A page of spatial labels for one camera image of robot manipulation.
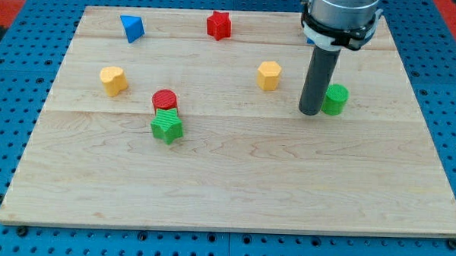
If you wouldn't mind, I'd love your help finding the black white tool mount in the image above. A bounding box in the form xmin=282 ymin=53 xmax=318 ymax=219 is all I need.
xmin=300 ymin=5 xmax=383 ymax=51

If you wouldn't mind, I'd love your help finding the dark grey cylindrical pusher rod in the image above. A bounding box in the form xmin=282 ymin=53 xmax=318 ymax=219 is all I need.
xmin=299 ymin=46 xmax=340 ymax=115

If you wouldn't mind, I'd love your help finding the blue triangle block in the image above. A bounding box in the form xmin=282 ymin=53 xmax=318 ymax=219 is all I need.
xmin=120 ymin=15 xmax=144 ymax=43

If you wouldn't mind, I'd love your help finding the red cylinder block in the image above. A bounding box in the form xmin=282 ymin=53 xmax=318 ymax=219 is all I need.
xmin=151 ymin=89 xmax=178 ymax=112

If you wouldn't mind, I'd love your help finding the yellow hexagon block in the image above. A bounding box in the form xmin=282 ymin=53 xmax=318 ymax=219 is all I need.
xmin=257 ymin=61 xmax=282 ymax=91

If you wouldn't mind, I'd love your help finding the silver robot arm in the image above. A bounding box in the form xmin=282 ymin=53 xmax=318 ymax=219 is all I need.
xmin=299 ymin=0 xmax=383 ymax=115

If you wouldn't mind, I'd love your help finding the light wooden board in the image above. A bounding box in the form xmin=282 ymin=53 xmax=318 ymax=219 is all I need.
xmin=0 ymin=6 xmax=456 ymax=238

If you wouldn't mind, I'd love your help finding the green cylinder block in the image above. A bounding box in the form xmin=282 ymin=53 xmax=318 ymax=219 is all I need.
xmin=321 ymin=84 xmax=350 ymax=115

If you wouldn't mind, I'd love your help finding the yellow heart block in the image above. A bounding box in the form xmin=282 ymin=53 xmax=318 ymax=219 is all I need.
xmin=99 ymin=66 xmax=128 ymax=97

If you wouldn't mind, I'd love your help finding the red star block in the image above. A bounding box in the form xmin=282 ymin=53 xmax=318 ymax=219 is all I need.
xmin=206 ymin=11 xmax=232 ymax=41

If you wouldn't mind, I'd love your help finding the green star block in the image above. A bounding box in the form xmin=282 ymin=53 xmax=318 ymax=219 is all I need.
xmin=150 ymin=108 xmax=184 ymax=145

